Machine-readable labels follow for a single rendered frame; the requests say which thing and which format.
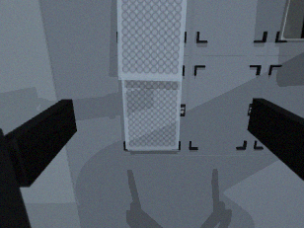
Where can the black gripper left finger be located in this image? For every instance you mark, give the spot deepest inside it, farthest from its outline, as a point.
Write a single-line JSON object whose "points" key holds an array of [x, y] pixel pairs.
{"points": [[25, 152]]}

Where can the grey deck plate with bays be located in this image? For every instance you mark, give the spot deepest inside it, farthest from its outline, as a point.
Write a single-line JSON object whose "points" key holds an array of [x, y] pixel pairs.
{"points": [[174, 191]]}

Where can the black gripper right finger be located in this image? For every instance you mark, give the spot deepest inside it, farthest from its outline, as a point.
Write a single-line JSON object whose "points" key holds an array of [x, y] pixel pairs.
{"points": [[280, 131]]}

